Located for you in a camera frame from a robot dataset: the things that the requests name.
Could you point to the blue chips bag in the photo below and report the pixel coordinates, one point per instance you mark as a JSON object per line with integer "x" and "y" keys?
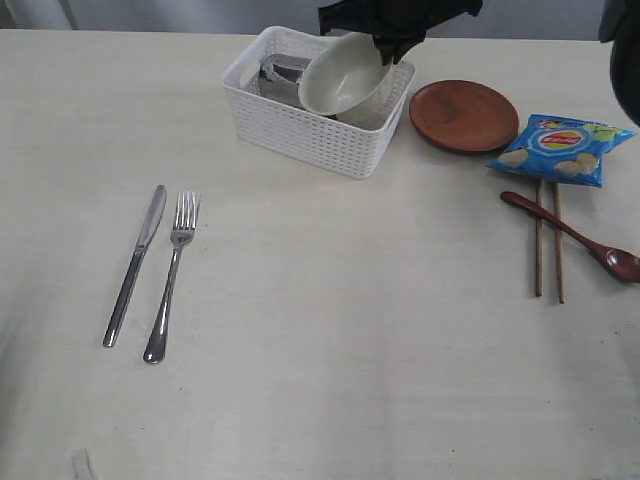
{"x": 561, "y": 150}

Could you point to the white perforated plastic basket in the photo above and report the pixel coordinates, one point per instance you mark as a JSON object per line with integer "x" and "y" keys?
{"x": 350, "y": 150}

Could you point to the brown wooden plate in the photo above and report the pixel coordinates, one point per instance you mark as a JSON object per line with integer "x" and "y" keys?
{"x": 464, "y": 117}

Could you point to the silver table knife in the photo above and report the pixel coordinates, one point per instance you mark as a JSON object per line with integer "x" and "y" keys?
{"x": 149, "y": 227}

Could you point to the speckled ceramic bowl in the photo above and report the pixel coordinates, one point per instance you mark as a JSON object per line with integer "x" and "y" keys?
{"x": 349, "y": 80}

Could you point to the silver metal fork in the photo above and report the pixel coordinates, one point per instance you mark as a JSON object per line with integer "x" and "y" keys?
{"x": 182, "y": 233}

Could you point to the shiny steel cup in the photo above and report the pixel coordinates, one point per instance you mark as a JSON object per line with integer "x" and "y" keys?
{"x": 279, "y": 77}

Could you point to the dark wooden spoon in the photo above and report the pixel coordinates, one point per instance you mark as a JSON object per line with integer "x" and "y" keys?
{"x": 619, "y": 263}

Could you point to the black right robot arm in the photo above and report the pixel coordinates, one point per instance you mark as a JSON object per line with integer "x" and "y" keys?
{"x": 619, "y": 26}

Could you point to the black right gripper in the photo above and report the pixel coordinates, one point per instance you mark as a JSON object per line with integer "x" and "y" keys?
{"x": 396, "y": 26}

